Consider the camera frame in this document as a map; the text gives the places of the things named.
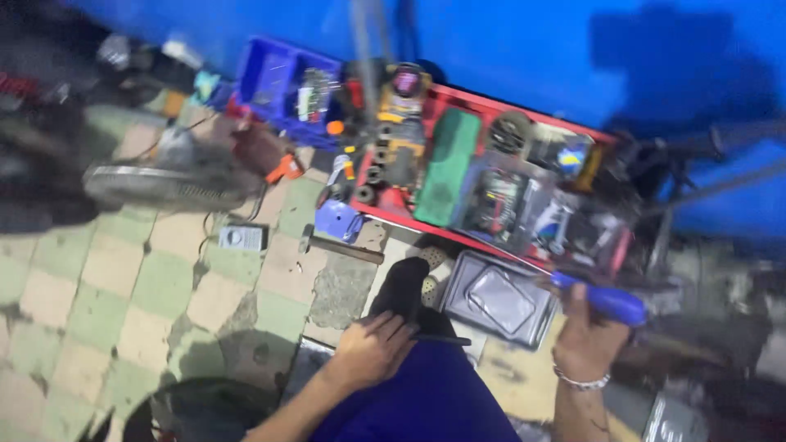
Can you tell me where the small blue plastic part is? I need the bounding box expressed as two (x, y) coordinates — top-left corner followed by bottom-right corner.
(314, 198), (367, 244)

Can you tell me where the silver metal tray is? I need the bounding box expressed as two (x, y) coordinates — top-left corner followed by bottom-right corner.
(440, 249), (558, 352)

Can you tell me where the row of black sockets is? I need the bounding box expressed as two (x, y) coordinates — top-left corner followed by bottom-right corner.
(352, 122), (395, 207)

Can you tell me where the green rectangular case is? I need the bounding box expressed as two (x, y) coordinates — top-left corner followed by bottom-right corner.
(411, 107), (483, 229)

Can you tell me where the hammer with wooden handle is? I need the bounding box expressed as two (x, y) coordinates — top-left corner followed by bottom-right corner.
(298, 223), (386, 266)

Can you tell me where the red tool tray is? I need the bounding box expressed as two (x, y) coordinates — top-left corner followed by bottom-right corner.
(351, 82), (636, 278)

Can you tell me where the grey multimeter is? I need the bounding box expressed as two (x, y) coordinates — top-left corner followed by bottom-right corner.
(217, 223), (270, 253)

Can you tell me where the dark metal stand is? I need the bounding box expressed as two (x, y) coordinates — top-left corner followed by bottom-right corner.
(614, 120), (786, 289)

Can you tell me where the silver bracelet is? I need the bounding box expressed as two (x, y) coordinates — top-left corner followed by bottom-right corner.
(551, 363), (612, 392)

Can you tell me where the person's blue trouser leg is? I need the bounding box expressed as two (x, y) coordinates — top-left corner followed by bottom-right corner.
(309, 339), (524, 442)

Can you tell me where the black round object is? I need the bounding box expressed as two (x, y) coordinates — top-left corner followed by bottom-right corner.
(122, 376), (286, 442)

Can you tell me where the blue plastic parts bin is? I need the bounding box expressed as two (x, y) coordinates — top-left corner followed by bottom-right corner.
(235, 36), (346, 149)

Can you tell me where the blue handled screwdriver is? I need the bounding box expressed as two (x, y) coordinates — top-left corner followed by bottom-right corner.
(548, 270), (649, 327)

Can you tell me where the yellow black power tool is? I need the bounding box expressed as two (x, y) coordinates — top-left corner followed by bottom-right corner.
(375, 60), (433, 188)

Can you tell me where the person's right hand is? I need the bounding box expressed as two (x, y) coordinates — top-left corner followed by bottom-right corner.
(551, 282), (633, 385)

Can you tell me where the person's black sock foot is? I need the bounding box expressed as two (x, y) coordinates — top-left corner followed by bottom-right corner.
(367, 256), (432, 324)

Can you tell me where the clear plastic bit case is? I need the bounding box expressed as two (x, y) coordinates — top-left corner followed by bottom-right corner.
(453, 151), (556, 249)

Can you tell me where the orange handled tool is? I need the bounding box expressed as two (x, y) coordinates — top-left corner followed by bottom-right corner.
(264, 152), (307, 186)

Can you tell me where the grey fan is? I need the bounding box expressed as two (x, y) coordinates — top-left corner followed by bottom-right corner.
(81, 124), (262, 214)

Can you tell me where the person's left hand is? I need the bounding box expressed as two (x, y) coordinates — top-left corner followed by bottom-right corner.
(332, 310), (420, 392)

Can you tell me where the beige perforated sandal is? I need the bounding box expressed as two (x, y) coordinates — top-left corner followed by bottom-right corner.
(420, 246), (452, 309)

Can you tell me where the black round disc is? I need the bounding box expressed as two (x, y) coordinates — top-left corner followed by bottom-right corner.
(487, 109), (534, 156)

